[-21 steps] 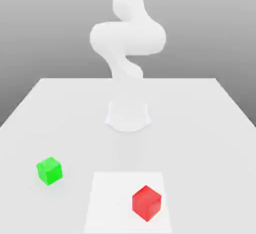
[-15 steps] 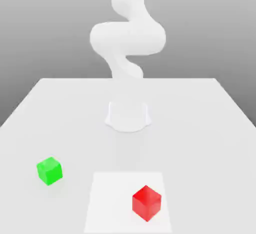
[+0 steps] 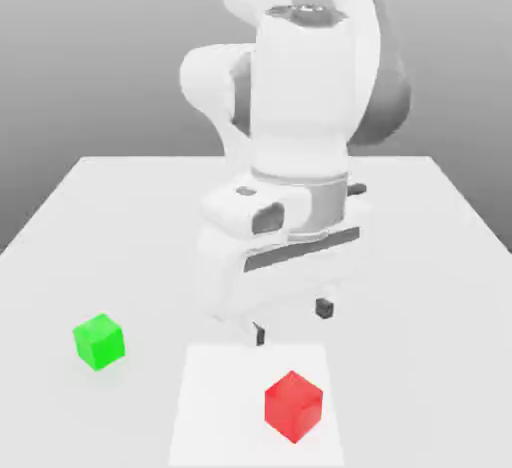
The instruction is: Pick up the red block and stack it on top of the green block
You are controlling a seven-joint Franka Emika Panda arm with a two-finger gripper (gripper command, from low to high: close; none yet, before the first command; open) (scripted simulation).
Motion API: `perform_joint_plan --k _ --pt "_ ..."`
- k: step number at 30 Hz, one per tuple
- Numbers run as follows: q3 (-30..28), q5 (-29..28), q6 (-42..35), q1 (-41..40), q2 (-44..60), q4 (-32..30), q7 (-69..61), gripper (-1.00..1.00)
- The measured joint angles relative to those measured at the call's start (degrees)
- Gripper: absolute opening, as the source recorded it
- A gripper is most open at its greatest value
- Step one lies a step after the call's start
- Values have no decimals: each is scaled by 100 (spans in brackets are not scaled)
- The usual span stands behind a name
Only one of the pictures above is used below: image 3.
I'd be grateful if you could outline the small red cube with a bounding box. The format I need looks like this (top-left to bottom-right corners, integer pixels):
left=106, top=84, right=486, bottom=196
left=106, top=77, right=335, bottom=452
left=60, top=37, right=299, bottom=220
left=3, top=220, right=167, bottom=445
left=263, top=370, right=324, bottom=445

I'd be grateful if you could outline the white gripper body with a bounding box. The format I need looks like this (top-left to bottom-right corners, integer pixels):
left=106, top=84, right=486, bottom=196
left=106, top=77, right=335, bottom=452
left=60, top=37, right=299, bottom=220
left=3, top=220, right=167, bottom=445
left=195, top=226, right=372, bottom=325

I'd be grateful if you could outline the small green cube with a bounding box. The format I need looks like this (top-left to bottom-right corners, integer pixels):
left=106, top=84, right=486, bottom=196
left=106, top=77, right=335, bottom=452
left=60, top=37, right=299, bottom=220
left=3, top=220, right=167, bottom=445
left=72, top=312, right=126, bottom=372

